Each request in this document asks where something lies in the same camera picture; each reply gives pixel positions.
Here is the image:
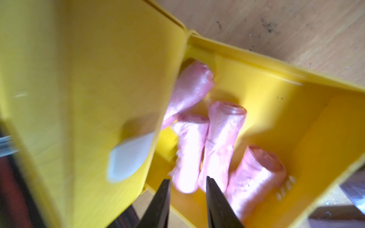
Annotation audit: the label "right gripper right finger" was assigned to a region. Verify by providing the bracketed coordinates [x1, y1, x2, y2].
[206, 176, 244, 228]

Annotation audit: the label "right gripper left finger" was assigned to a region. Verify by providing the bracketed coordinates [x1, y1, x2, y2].
[137, 179, 171, 228]

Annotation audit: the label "pink roll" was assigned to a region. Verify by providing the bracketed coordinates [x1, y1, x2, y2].
[161, 61, 215, 130]
[170, 114, 210, 194]
[224, 145, 287, 222]
[198, 101, 247, 192]

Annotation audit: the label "yellow drawer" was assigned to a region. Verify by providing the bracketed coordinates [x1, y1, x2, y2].
[150, 31, 365, 228]

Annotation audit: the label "yellow drawer cabinet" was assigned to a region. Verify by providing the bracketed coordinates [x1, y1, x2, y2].
[1, 1, 188, 228]

